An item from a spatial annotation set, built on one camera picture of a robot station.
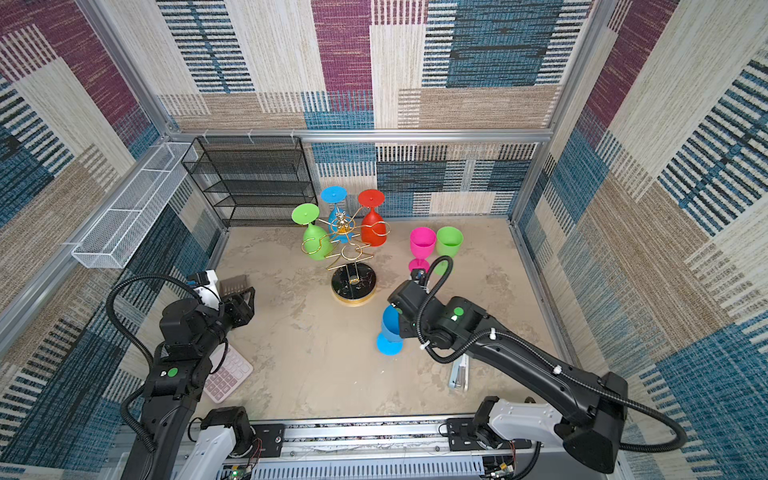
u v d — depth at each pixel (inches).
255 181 42.9
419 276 25.5
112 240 27.9
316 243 34.4
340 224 31.1
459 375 31.9
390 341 32.9
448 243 36.9
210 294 25.0
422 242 37.9
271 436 29.3
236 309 25.5
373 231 36.7
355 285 39.1
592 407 15.3
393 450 28.7
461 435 28.8
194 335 21.4
